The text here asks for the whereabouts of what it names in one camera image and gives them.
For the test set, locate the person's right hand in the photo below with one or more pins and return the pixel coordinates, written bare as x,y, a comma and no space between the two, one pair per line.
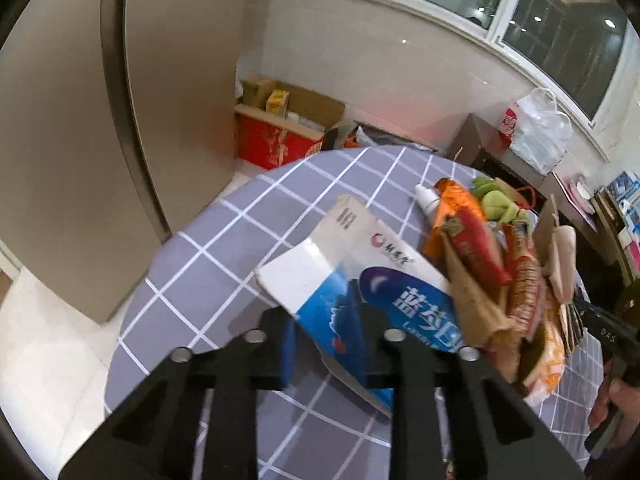
632,410

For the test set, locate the beige refrigerator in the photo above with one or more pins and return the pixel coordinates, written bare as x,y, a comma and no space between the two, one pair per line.
190,85

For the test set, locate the white plastic bag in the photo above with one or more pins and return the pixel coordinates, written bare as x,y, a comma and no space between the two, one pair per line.
537,130

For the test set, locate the orange-rimmed cardboard box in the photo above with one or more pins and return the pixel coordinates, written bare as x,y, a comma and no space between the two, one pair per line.
390,135

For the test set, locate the window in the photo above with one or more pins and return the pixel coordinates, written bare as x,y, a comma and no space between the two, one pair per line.
550,20

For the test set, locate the wooden stepped shelf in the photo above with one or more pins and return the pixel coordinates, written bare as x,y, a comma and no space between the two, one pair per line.
612,230

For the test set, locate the red cardboard box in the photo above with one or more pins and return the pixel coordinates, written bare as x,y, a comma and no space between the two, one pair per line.
270,145

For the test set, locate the orange foil wrapper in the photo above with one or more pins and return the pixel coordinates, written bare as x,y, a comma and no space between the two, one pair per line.
457,197

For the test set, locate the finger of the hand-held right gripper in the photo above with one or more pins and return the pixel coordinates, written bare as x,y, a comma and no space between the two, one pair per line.
590,312

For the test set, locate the red noodle packet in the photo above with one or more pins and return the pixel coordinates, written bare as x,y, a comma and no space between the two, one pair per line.
525,280

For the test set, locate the orange white snack packet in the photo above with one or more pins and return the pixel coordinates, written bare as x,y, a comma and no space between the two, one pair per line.
547,365

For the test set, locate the dark wooden cabinet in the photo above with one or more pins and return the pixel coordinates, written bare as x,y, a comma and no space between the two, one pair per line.
475,145

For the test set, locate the pink plastic packet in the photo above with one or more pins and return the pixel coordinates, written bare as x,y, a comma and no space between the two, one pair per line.
580,192

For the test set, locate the yellow small box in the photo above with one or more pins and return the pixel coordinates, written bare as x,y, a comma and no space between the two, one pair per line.
277,102

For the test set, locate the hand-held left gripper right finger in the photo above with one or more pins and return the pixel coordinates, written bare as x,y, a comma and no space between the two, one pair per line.
380,360

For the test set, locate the blue white carton box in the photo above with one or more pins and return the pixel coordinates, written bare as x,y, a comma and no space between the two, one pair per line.
340,260

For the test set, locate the brown paper wrapper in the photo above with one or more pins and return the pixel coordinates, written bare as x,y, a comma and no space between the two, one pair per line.
475,310

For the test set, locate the white tube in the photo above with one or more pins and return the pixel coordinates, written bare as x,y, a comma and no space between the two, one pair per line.
427,197

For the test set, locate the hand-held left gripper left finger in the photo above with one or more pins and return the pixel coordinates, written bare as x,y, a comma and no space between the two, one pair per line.
270,360

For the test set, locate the beige paper wrapper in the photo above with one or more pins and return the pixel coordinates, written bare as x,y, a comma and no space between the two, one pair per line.
562,260

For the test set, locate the green plush toy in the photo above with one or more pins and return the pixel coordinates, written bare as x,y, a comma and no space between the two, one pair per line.
495,202

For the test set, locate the red snack wrapper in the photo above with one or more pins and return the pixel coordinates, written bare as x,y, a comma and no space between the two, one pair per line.
477,247

